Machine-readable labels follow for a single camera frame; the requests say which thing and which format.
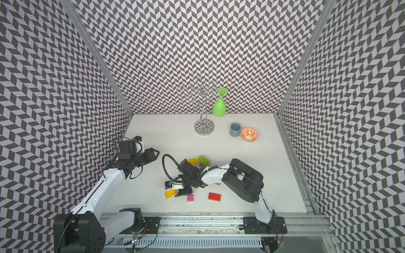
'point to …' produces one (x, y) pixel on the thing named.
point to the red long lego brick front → (214, 196)
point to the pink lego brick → (191, 197)
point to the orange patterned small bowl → (249, 134)
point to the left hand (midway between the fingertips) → (155, 154)
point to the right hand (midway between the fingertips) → (176, 190)
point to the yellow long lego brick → (169, 194)
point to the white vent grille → (196, 242)
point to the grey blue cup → (234, 130)
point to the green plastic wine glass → (219, 106)
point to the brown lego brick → (219, 184)
